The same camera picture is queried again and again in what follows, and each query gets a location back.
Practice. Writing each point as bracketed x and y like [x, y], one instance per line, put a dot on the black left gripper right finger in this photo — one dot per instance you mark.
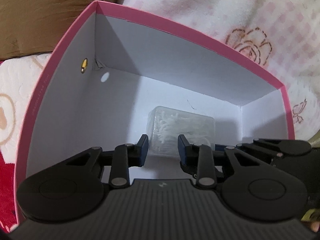
[246, 185]

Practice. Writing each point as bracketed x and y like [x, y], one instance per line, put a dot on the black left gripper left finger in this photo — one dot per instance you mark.
[77, 186]

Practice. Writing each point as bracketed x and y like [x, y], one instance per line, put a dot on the clear plastic floss pick box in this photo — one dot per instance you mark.
[166, 124]

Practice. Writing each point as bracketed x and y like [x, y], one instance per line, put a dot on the red bear print blanket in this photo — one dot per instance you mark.
[18, 78]

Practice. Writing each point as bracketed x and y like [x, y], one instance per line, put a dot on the pink cardboard box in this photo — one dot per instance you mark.
[109, 71]

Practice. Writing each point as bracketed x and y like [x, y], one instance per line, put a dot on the pink checkered floral pillow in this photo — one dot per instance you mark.
[282, 36]

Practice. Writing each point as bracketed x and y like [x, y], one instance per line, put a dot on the brown embroidered pillow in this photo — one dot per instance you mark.
[36, 26]

